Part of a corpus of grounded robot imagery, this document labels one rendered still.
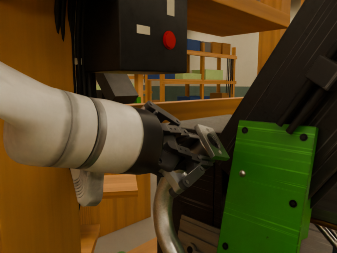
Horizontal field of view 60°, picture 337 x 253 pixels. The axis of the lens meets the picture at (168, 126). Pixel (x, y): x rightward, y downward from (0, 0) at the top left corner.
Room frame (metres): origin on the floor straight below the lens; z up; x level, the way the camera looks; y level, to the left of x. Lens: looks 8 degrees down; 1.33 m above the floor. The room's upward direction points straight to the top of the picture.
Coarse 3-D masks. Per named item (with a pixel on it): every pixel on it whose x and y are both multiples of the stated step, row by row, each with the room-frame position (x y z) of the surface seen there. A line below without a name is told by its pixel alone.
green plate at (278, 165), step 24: (240, 120) 0.45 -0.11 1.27; (240, 144) 0.44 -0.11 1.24; (264, 144) 0.42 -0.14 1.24; (288, 144) 0.39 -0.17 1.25; (312, 144) 0.37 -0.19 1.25; (240, 168) 0.43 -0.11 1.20; (264, 168) 0.41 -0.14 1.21; (288, 168) 0.38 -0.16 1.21; (240, 192) 0.42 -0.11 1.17; (264, 192) 0.40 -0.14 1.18; (288, 192) 0.38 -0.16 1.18; (240, 216) 0.41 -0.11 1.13; (264, 216) 0.39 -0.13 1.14; (288, 216) 0.37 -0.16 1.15; (240, 240) 0.40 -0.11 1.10; (264, 240) 0.38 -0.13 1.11; (288, 240) 0.36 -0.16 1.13
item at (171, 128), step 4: (164, 124) 0.36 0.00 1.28; (164, 128) 0.35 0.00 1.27; (168, 128) 0.37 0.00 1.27; (172, 128) 0.37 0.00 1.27; (176, 128) 0.38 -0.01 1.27; (164, 132) 0.35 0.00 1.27; (168, 132) 0.36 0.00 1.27; (172, 132) 0.36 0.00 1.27; (176, 132) 0.37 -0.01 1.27; (180, 132) 0.38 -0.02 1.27; (184, 132) 0.40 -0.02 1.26; (176, 136) 0.38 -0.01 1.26; (180, 136) 0.39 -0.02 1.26; (184, 136) 0.39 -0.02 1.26
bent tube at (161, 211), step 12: (204, 132) 0.40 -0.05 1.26; (204, 144) 0.39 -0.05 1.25; (216, 144) 0.42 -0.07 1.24; (216, 156) 0.38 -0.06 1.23; (228, 156) 0.40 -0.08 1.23; (156, 192) 0.43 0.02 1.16; (168, 192) 0.42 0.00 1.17; (156, 204) 0.42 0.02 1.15; (168, 204) 0.42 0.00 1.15; (156, 216) 0.42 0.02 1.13; (168, 216) 0.42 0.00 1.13; (156, 228) 0.41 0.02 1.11; (168, 228) 0.41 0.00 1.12; (168, 240) 0.40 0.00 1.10; (168, 252) 0.39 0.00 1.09; (180, 252) 0.38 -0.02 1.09
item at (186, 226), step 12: (180, 228) 0.50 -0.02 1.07; (192, 228) 0.48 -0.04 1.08; (204, 228) 0.46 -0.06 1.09; (216, 228) 0.45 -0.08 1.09; (180, 240) 0.49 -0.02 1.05; (192, 240) 0.47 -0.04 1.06; (204, 240) 0.46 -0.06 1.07; (216, 240) 0.44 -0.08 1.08; (192, 252) 0.46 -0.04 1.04; (204, 252) 0.45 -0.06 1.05; (216, 252) 0.44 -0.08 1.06
